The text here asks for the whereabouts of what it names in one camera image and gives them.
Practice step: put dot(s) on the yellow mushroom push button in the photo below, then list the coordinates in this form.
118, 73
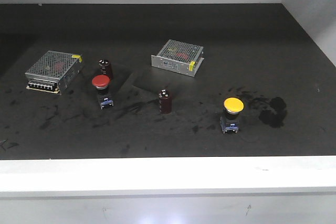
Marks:
229, 120

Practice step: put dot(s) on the metal mesh power supply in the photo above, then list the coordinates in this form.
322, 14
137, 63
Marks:
179, 57
54, 72

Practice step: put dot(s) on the right metal mesh power supply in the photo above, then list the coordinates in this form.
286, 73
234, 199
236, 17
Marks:
179, 57

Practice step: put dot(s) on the centre dark red capacitor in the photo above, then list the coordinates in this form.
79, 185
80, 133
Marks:
165, 101

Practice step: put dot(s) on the dark red capacitor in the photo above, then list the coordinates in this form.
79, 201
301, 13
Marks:
105, 68
165, 101

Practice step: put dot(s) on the red mushroom push button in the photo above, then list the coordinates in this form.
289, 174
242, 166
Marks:
101, 84

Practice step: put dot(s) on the left metal mesh power supply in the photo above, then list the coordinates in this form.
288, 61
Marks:
54, 72

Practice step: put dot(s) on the left dark red capacitor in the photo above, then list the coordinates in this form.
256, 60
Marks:
105, 68

